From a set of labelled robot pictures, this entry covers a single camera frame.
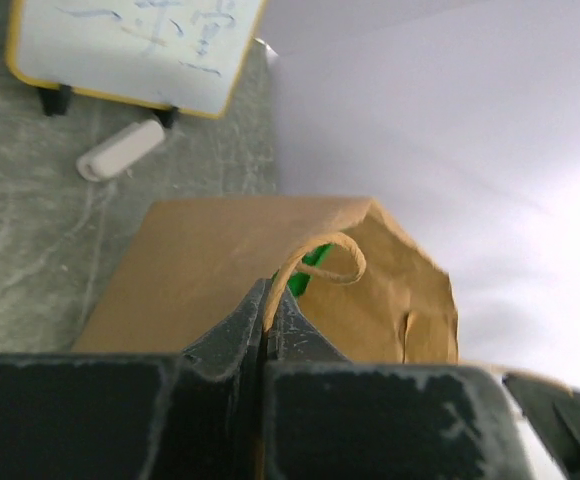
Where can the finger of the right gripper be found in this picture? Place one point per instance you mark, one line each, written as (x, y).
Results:
(554, 413)

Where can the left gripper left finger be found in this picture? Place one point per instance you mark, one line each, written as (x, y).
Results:
(182, 415)

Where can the brown paper bag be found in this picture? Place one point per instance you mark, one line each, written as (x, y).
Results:
(194, 260)

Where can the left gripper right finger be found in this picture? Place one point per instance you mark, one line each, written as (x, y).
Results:
(341, 420)

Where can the green cassava chips bag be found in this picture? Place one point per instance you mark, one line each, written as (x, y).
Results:
(299, 268)

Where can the small whiteboard yellow frame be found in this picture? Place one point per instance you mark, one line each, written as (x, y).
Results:
(168, 56)

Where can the white whiteboard eraser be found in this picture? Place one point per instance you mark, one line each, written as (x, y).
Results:
(119, 152)

